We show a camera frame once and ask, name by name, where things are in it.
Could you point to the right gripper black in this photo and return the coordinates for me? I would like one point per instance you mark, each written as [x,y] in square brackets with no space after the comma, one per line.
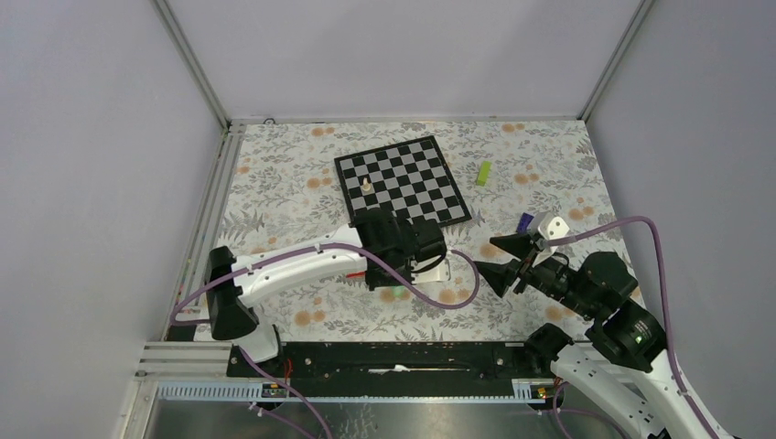
[499,274]

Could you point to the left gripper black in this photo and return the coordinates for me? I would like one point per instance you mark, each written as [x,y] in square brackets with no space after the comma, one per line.
[409,269]

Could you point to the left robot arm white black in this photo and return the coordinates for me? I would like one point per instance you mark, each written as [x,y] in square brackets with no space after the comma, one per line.
[384,249]

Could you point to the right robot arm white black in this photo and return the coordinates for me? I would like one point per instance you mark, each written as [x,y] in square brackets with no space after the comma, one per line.
[625,334]

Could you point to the purple and green block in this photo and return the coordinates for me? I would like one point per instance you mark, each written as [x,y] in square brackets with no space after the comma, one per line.
[525,223]

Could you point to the black grey chessboard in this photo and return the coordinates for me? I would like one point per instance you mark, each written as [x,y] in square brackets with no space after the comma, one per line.
[411,179]

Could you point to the lime green block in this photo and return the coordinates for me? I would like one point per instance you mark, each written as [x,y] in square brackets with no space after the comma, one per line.
[483,174]

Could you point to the floral table mat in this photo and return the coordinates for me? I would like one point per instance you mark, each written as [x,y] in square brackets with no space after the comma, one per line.
[284,190]

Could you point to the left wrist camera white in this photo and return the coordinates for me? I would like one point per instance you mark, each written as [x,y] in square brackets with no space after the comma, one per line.
[432,270]

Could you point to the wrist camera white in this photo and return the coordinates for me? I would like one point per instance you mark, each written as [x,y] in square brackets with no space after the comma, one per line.
[546,227]
[432,270]

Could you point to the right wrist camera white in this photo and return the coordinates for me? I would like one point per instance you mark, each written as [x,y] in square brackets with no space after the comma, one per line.
[546,227]

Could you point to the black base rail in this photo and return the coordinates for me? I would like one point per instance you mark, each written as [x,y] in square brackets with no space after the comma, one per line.
[401,370]

